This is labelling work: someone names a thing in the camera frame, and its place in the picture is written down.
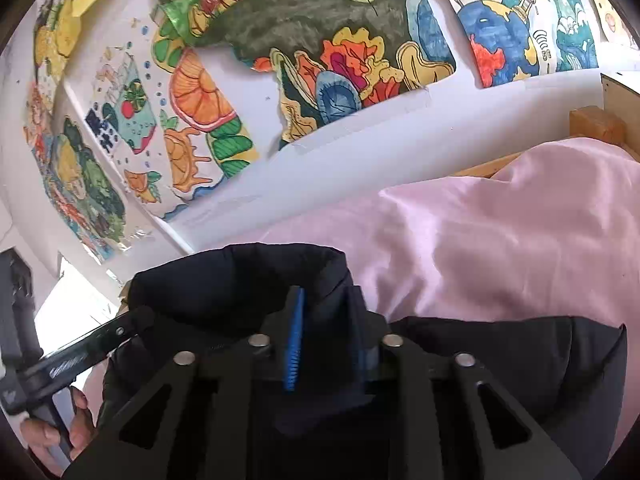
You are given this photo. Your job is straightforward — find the dark whale flower poster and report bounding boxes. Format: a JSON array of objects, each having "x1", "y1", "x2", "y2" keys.
[{"x1": 157, "y1": 0, "x2": 456, "y2": 145}]

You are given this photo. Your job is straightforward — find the person left hand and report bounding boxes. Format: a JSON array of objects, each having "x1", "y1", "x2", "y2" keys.
[{"x1": 19, "y1": 386, "x2": 99, "y2": 476}]

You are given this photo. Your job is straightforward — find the black puffer jacket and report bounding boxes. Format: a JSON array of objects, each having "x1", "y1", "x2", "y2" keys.
[{"x1": 98, "y1": 244, "x2": 627, "y2": 479}]

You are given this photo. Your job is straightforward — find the green character poster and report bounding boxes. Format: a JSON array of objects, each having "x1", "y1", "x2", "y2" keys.
[{"x1": 23, "y1": 84, "x2": 126, "y2": 263}]

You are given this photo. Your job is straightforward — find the blue 2024 poster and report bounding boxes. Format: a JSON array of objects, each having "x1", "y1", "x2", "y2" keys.
[{"x1": 449, "y1": 0, "x2": 598, "y2": 88}]

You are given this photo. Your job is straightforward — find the orange fruit poster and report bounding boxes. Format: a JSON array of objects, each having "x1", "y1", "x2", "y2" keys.
[{"x1": 64, "y1": 47, "x2": 258, "y2": 221}]

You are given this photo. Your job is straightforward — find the pink bed sheet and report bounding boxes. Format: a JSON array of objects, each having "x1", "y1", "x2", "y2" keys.
[{"x1": 81, "y1": 136, "x2": 640, "y2": 446}]

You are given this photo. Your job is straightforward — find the wooden bed frame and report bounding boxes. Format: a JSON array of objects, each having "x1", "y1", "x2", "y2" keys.
[{"x1": 451, "y1": 72, "x2": 640, "y2": 179}]

